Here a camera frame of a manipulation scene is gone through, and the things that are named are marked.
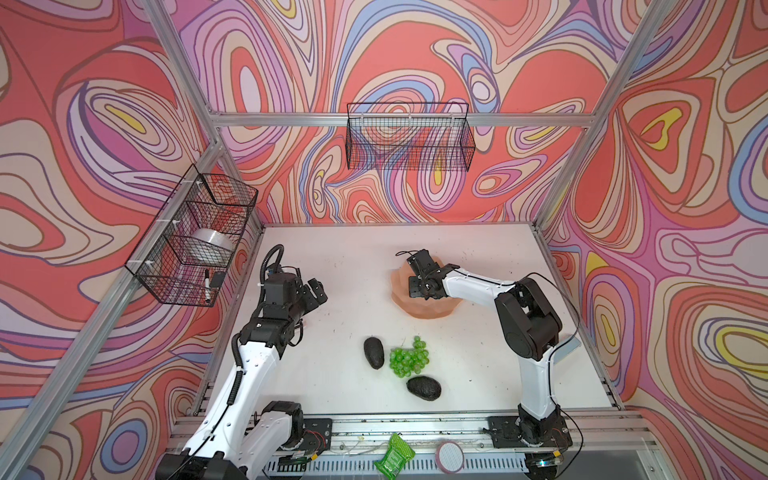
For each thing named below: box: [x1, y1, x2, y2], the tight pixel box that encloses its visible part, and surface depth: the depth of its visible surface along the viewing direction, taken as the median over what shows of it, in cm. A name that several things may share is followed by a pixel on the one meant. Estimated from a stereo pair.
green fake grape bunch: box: [389, 336, 430, 379], surface depth 83 cm
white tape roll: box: [191, 228, 235, 253], surface depth 74 cm
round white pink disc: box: [436, 441, 465, 475], surface depth 68 cm
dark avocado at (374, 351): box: [363, 336, 385, 370], surface depth 85 cm
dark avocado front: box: [406, 376, 442, 402], surface depth 78 cm
